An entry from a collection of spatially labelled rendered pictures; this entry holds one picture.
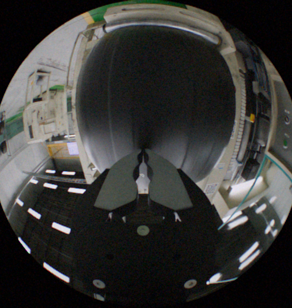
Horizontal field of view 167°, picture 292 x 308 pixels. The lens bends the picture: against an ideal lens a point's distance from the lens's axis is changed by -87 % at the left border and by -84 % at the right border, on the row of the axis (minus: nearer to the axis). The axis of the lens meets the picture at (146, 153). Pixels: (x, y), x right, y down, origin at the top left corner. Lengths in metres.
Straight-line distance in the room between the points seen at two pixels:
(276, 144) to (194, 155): 0.49
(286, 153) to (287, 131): 0.09
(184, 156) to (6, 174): 11.43
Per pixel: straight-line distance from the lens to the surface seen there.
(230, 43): 0.39
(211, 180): 0.52
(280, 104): 0.60
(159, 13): 0.38
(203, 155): 0.17
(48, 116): 4.71
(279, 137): 0.58
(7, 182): 11.49
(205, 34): 0.39
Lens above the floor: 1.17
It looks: 26 degrees up
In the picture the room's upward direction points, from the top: 179 degrees counter-clockwise
